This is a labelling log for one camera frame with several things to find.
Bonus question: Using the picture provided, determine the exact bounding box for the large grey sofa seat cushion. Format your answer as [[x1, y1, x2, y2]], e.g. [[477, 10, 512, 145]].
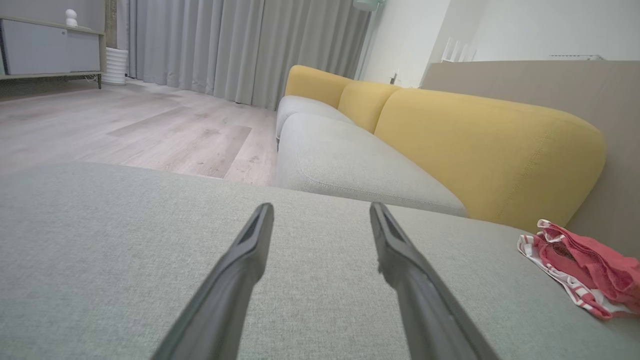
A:
[[0, 161, 640, 360]]

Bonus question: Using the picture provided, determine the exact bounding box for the red white numbered jersey shirt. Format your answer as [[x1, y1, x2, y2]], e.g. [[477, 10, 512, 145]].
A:
[[517, 219, 640, 321]]

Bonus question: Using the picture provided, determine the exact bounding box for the grey pleated curtain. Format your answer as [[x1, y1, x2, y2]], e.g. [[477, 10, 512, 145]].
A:
[[117, 0, 374, 111]]

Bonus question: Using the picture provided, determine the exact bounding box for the grey low tv cabinet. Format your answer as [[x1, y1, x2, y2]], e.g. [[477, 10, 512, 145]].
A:
[[0, 15, 107, 92]]

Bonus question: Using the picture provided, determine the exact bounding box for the narrow yellow sofa backrest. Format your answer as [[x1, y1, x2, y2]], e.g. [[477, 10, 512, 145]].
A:
[[337, 80, 403, 134]]

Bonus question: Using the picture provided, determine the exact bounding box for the wide yellow sofa backrest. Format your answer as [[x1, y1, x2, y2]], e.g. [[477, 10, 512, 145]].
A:
[[373, 88, 608, 234]]

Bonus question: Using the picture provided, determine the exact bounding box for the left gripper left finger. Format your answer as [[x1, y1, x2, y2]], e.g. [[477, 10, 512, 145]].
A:
[[151, 202, 275, 360]]

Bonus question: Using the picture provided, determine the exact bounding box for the small grey sofa seat cushion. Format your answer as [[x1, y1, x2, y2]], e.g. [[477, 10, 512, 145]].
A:
[[275, 95, 357, 146]]

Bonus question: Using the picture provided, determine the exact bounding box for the medium grey sofa seat cushion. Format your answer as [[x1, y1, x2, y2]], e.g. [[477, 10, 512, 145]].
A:
[[276, 112, 470, 219]]

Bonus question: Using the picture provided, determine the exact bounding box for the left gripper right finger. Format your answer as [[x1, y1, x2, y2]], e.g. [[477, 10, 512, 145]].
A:
[[369, 201, 502, 360]]

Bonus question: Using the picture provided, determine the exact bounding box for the yellow sofa end backrest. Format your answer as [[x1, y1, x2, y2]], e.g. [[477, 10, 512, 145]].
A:
[[284, 64, 354, 109]]

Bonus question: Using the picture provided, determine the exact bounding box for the white slatted rack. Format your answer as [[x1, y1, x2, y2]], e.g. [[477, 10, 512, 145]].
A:
[[441, 36, 477, 63]]

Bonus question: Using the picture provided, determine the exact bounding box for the white ribbed plant pot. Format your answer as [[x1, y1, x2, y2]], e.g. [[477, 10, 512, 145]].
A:
[[102, 47, 130, 86]]

